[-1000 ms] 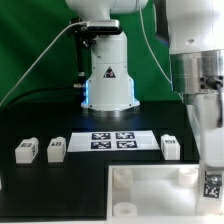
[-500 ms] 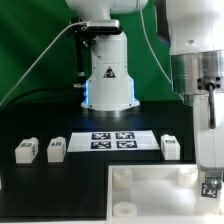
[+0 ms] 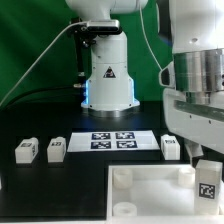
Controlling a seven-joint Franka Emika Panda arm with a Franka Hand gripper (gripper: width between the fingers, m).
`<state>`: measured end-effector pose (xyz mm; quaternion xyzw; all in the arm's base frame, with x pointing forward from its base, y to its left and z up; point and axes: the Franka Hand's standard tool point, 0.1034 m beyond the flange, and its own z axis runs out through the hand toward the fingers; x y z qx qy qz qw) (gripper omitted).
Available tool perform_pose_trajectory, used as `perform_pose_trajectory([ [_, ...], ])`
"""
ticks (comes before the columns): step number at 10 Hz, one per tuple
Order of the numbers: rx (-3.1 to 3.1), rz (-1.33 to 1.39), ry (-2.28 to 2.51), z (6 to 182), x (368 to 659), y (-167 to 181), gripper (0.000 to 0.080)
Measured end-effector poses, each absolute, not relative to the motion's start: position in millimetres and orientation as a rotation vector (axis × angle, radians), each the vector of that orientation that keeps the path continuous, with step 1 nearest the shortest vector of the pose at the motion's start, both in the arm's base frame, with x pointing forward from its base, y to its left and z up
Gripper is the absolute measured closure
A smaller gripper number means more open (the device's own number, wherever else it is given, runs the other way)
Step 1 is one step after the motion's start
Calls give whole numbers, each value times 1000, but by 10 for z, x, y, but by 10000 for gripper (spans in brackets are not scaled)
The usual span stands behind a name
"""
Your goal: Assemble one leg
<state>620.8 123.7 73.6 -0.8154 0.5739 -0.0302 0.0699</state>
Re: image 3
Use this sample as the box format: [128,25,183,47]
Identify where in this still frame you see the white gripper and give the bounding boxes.
[159,62,224,165]

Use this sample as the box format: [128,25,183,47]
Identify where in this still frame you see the white square tabletop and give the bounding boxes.
[106,164,224,224]

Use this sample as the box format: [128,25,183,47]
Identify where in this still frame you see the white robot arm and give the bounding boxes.
[65,0,224,154]

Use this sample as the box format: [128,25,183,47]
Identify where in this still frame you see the white marker sheet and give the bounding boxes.
[68,130,159,152]

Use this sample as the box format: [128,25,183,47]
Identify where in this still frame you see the black cables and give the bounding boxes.
[0,87,84,113]

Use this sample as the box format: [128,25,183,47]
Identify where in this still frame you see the grey camera on mount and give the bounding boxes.
[70,19,121,35]

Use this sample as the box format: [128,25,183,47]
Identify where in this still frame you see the white cable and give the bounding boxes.
[0,23,88,107]

